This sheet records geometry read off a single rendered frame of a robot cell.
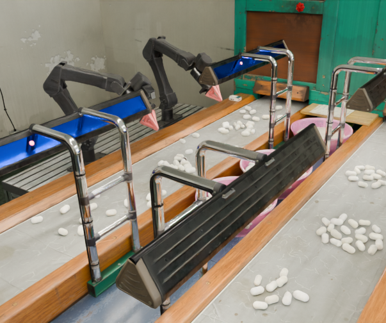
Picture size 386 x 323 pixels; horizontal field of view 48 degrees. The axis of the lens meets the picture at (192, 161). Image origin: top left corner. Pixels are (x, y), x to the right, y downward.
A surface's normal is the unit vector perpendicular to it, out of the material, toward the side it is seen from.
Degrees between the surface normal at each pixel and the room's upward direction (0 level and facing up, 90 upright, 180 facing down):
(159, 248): 58
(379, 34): 90
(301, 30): 90
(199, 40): 90
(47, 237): 0
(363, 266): 0
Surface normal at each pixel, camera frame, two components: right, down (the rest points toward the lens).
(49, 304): 0.80, 0.24
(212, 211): 0.66, -0.28
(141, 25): -0.58, 0.36
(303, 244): -0.03, -0.90
